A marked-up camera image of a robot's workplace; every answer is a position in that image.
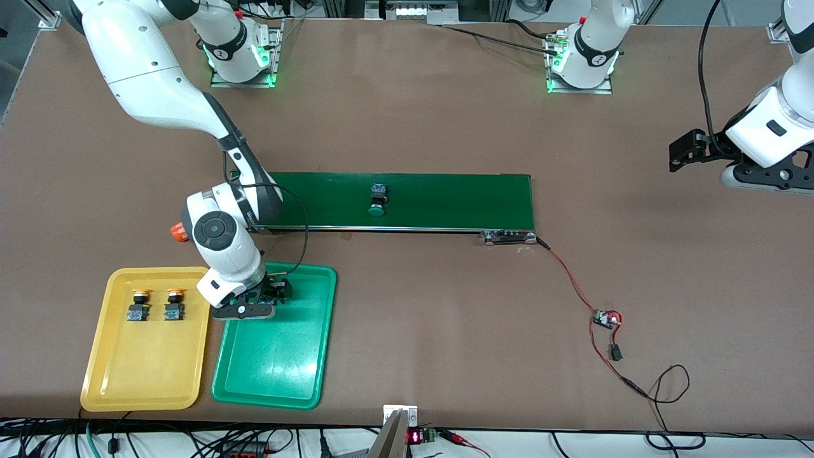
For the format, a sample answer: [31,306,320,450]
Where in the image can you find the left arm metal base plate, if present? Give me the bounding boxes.
[546,32,614,95]

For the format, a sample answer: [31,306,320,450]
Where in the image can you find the black floor cable loop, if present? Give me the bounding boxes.
[645,431,707,450]

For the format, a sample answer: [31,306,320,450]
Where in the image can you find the grey pointed metal mount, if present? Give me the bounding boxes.
[368,410,411,458]

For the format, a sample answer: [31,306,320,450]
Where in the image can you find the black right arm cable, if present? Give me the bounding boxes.
[223,149,310,278]

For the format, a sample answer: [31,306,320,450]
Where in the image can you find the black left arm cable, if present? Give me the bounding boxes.
[698,0,726,156]

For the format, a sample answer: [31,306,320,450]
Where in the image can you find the red and black clip leads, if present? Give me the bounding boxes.
[439,429,490,458]

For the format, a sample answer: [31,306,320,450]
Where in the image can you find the silver metal bracket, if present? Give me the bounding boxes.
[383,405,419,426]

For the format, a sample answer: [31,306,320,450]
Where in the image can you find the aluminium frame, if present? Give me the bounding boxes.
[323,0,513,26]

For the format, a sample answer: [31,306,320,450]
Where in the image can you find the green plastic tray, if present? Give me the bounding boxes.
[211,260,338,410]

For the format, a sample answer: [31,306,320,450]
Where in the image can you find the orange power strip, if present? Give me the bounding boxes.
[219,442,268,458]

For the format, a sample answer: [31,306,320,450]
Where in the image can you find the green conveyor belt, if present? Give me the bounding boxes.
[229,170,540,246]

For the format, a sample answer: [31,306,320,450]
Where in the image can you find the red and black wire pair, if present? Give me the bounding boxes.
[533,235,651,400]

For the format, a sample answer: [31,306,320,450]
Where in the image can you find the black table cable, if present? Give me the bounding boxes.
[439,24,560,55]

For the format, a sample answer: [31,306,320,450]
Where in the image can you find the thin black wire loop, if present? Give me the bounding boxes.
[645,364,691,434]

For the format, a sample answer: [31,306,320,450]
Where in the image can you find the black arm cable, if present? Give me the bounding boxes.
[223,149,310,278]
[698,0,726,156]

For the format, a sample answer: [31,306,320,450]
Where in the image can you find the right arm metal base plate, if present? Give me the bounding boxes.
[210,18,280,88]

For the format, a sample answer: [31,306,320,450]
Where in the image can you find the yellow push button switch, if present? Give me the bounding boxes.
[127,289,151,321]
[163,288,186,321]

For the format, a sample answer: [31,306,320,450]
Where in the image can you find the yellow plastic tray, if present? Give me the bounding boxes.
[80,267,215,412]

